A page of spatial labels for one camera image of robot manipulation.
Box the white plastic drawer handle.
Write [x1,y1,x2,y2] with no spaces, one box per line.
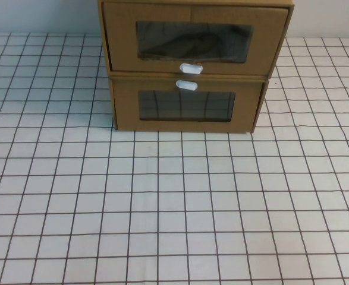
[178,62,203,74]
[175,78,199,91]

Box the cardboard shoe box outer shell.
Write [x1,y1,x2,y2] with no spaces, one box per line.
[98,0,295,80]

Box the white grid-patterned tablecloth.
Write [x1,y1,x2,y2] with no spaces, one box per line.
[0,31,349,285]

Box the windowed cardboard drawer with clean film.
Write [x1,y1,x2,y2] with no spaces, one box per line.
[114,80,263,132]

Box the windowed cardboard drawer with scuffed film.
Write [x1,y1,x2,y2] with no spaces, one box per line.
[102,2,290,74]

